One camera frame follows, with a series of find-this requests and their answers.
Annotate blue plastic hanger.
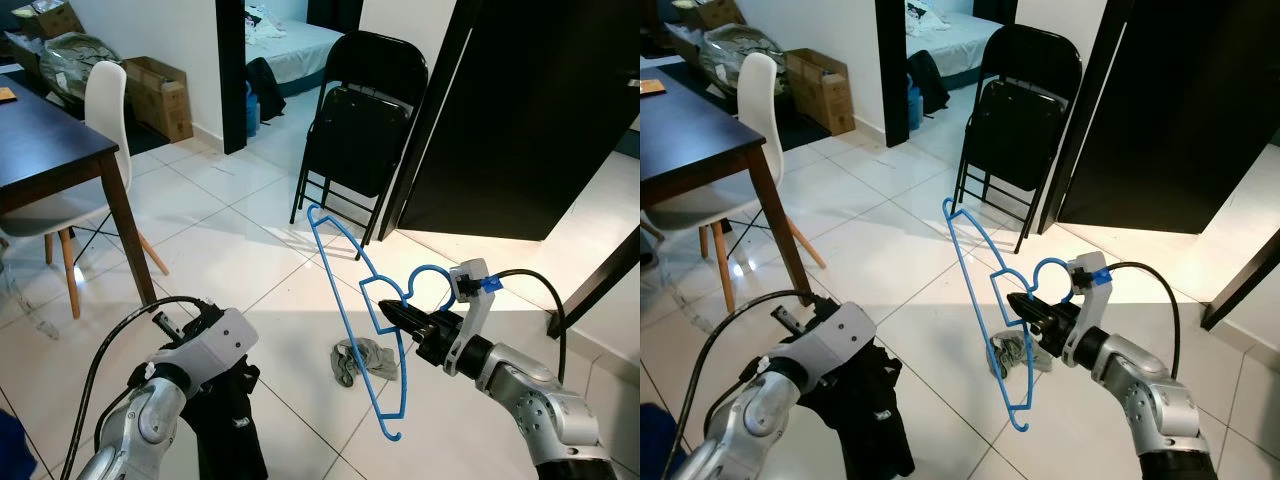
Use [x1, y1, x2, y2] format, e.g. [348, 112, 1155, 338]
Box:
[942, 196, 1086, 433]
[306, 204, 459, 442]

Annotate black printed t-shirt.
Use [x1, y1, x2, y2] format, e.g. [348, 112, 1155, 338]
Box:
[180, 375, 269, 480]
[800, 355, 916, 480]

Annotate grey crumpled cloth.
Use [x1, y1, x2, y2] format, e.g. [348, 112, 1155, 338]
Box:
[331, 338, 402, 389]
[988, 335, 1053, 379]

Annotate black folding chair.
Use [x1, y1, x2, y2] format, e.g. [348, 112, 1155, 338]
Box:
[953, 22, 1084, 254]
[290, 30, 431, 261]

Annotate black door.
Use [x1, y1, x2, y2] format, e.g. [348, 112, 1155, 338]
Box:
[1038, 0, 1280, 236]
[378, 0, 641, 243]

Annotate blue fabric piece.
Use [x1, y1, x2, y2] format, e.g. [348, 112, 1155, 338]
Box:
[0, 405, 37, 480]
[640, 400, 674, 480]

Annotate plain black backpack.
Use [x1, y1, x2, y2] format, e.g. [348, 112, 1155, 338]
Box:
[247, 57, 289, 123]
[908, 48, 951, 116]

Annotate bed with light sheet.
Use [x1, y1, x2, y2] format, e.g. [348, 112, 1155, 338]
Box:
[905, 0, 1001, 91]
[245, 0, 346, 98]

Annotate dark wooden table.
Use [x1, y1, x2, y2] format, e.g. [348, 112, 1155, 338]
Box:
[640, 68, 813, 301]
[0, 70, 159, 306]

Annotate white plastic chair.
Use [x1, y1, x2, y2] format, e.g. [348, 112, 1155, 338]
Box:
[640, 52, 827, 313]
[0, 60, 171, 321]

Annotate clear plastic bag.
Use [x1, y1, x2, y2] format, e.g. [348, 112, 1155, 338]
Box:
[700, 22, 791, 96]
[38, 30, 126, 103]

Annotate open brown cardboard box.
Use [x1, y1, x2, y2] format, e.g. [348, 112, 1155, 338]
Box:
[0, 0, 93, 76]
[660, 0, 746, 61]

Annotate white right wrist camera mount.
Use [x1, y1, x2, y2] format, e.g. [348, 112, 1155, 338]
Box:
[1062, 252, 1113, 363]
[443, 258, 501, 377]

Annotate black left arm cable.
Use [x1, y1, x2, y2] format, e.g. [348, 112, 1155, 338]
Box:
[675, 288, 831, 480]
[88, 295, 211, 466]

